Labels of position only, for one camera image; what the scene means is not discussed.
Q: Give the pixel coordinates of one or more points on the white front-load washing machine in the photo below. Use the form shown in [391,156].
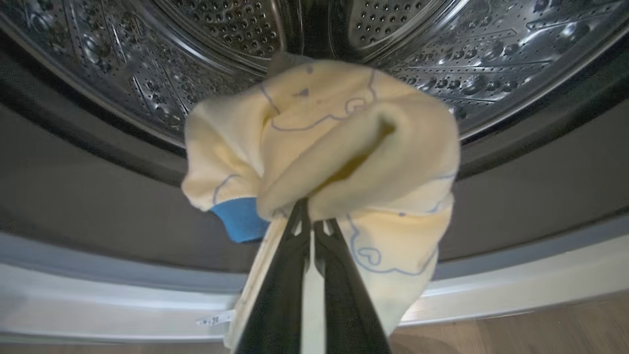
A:
[98,305]

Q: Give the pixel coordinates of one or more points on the stainless steel washing machine drum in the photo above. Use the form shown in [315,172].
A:
[491,49]

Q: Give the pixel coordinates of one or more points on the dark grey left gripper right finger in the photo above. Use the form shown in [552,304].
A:
[346,305]

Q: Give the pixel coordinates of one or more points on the yellow bear-print garment blue cuff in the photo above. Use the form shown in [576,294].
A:
[344,147]

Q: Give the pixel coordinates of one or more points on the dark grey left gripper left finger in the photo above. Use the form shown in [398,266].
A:
[280,305]

